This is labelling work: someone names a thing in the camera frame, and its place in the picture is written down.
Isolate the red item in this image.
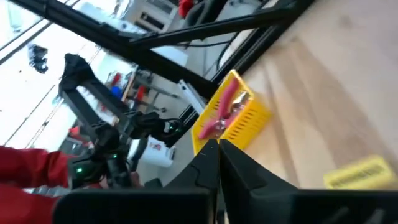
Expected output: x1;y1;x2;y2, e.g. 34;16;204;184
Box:
178;0;195;18

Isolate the person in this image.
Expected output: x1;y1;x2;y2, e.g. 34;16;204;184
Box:
0;145;144;224

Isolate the white cabinet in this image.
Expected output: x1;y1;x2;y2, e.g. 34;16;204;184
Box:
123;0;177;34

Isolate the white box red label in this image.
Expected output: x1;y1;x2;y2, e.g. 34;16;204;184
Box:
141;136;177;169

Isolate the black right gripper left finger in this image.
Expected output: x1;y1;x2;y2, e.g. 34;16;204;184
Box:
164;139;221;224

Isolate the yellow-green sticky note pad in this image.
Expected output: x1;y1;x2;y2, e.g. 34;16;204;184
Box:
323;154;398;190

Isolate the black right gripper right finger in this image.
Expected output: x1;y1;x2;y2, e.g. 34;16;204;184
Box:
219;139;312;224

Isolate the yellow-orange plastic bin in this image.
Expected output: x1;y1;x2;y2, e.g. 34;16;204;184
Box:
190;68;274;156

